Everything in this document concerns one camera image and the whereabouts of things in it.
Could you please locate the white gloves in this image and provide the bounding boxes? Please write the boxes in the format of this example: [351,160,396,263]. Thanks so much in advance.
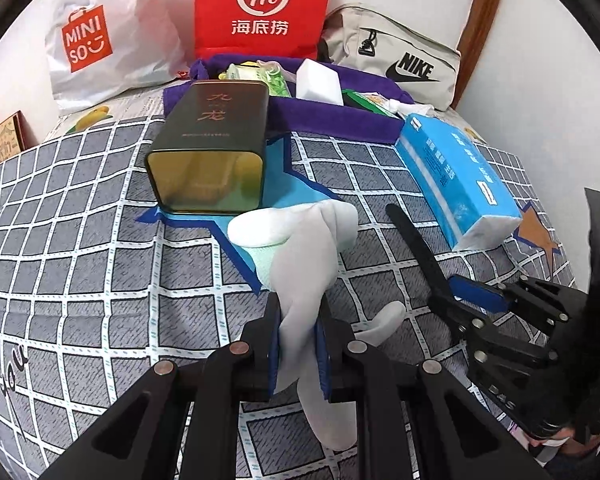
[226,199,408,452]

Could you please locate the orange fruit pattern packet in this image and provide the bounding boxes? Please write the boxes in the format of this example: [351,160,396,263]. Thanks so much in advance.
[361,92,389,104]

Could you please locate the green snack packet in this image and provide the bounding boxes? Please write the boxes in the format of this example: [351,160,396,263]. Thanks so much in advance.
[342,89,396,118]

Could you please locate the white foam sponge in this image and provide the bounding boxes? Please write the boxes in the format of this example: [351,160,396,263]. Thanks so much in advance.
[296,58,343,106]

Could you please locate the light green wipes pack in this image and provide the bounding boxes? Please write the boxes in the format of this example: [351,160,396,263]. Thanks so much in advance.
[219,61,296,98]

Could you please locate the person's right hand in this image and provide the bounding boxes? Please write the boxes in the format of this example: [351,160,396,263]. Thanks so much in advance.
[522,427,600,457]

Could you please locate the blue tissue pack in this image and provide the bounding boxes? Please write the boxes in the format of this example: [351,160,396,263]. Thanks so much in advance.
[396,114,521,252]

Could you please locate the dark green tea tin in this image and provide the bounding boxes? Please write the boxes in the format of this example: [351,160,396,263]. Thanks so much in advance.
[145,80,268,214]

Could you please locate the beige Nike bag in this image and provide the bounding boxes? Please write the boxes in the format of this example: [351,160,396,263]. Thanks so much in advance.
[322,4,460,110]

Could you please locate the small patterned box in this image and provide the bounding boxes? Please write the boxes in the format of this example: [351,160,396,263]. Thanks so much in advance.
[0,110,27,163]

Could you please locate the white mango print sheet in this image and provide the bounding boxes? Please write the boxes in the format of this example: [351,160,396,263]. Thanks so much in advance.
[42,87,163,142]

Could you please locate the red Haidilao paper bag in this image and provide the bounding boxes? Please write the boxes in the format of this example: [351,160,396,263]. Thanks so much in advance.
[194,0,328,58]

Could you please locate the white Miniso plastic bag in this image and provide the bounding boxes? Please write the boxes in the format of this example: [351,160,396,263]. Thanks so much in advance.
[45,0,185,116]

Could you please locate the brown wooden door frame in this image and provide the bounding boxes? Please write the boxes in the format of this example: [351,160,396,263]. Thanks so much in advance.
[452,0,501,107]

